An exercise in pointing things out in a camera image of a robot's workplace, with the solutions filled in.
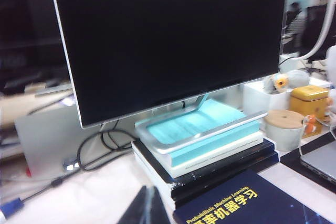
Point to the dark background monitor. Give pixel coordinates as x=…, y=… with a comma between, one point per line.
x=26, y=24

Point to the white cup wooden lid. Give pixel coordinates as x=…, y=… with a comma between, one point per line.
x=283, y=134

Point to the grey orange plush toy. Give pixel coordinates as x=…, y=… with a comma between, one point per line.
x=296, y=77

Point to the white book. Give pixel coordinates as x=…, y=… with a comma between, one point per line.
x=199, y=167

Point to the black thick book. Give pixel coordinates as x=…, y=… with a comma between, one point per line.
x=210, y=182

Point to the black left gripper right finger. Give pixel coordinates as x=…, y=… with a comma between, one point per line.
x=157, y=211

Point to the silver framed black monitor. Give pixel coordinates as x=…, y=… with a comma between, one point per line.
x=170, y=37

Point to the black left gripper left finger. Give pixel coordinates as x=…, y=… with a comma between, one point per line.
x=137, y=208

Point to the small red object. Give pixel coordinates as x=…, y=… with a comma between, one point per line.
x=28, y=171

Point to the orange fish figurine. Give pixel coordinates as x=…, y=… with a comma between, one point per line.
x=311, y=124

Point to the navy hardcover machine learning book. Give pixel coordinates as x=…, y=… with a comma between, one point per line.
x=275, y=203

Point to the black desk mat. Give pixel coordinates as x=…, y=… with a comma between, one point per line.
x=291, y=161

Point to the white square container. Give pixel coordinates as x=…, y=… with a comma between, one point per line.
x=257, y=98

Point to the silver laptop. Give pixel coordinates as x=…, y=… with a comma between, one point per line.
x=320, y=161

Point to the teal book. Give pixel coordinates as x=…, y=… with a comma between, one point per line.
x=170, y=129

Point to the yellow tin box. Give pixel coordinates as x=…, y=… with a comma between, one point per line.
x=309, y=103

